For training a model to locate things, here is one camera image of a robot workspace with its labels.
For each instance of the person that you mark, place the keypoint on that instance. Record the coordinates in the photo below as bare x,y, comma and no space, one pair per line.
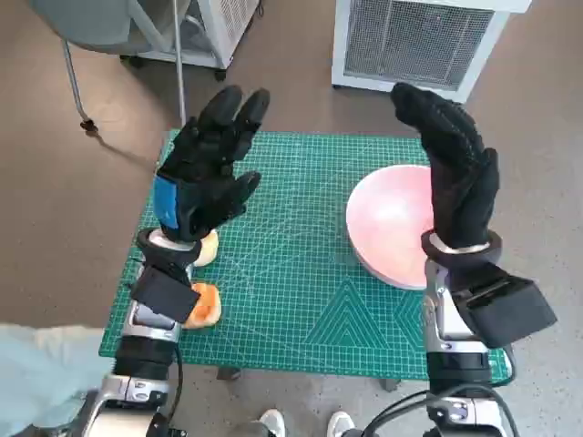
41,368

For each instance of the green cutting mat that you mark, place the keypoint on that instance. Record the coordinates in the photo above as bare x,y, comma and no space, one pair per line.
291,227

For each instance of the round cream bread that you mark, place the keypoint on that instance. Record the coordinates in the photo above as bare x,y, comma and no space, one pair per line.
209,250

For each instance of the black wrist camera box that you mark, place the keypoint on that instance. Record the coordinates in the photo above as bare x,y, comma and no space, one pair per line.
505,309
166,296

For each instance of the long orange bread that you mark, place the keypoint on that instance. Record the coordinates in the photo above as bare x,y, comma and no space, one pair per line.
207,309

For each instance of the grey chair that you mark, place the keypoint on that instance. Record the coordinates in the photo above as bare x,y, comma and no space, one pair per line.
109,23

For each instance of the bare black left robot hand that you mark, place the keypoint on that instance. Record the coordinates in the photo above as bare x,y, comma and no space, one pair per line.
205,182

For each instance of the white mesh-front cabinet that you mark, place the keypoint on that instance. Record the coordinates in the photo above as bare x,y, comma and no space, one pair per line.
410,41

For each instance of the white louvred cabinet on casters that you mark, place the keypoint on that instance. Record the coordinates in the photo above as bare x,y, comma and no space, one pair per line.
218,27

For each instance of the thin metal pole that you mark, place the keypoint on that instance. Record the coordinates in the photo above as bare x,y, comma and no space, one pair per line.
181,82

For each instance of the white shoe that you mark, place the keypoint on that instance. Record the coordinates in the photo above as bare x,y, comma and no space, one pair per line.
341,424
273,423

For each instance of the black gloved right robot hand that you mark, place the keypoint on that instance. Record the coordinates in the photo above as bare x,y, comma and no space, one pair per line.
460,182

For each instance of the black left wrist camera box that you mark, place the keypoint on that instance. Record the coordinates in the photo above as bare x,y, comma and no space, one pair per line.
166,296

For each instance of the pink bowl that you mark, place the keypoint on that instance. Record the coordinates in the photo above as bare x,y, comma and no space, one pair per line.
382,218

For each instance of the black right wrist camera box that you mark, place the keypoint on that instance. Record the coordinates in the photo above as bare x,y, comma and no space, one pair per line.
505,309

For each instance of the dark table leg bracket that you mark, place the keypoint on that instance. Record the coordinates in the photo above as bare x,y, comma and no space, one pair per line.
392,384
229,373

